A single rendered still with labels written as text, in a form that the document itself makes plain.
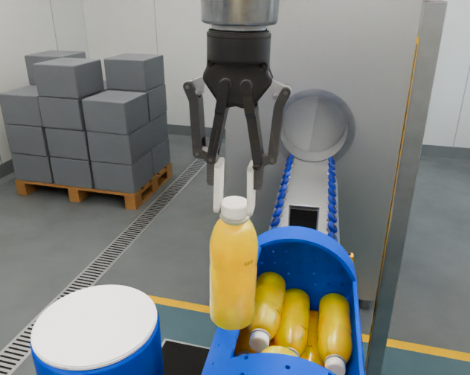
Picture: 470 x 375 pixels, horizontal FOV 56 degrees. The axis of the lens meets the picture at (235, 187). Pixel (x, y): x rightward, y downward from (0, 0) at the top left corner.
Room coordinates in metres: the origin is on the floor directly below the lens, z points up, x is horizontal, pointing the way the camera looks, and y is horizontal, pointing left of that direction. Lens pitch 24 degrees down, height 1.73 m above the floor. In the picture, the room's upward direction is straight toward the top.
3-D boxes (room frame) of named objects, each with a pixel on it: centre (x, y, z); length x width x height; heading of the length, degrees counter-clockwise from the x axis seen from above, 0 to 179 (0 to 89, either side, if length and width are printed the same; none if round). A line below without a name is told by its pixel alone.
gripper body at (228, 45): (0.55, 0.00, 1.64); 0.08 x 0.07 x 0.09; 79
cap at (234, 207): (0.55, 0.00, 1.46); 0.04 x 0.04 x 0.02
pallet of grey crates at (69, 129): (3.96, 1.32, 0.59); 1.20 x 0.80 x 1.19; 75
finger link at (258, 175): (0.54, -0.04, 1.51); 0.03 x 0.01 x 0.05; 79
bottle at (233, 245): (0.55, 0.00, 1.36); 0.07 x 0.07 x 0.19
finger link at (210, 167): (0.55, 0.04, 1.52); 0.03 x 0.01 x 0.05; 79
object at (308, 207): (1.31, -0.23, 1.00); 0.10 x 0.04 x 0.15; 79
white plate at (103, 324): (0.81, 0.32, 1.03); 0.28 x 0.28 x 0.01
